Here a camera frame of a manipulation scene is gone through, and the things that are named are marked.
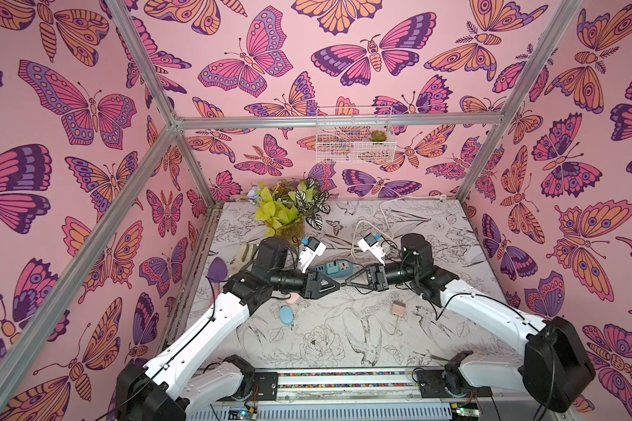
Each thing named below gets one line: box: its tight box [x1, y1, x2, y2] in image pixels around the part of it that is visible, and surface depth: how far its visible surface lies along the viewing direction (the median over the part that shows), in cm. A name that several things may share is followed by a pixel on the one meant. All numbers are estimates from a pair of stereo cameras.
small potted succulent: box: [368, 129, 388, 143], surface depth 95 cm
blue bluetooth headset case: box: [279, 305, 294, 325], surface depth 88 cm
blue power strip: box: [308, 259, 354, 279], surface depth 94 cm
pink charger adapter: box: [391, 299, 407, 319], surface depth 89 cm
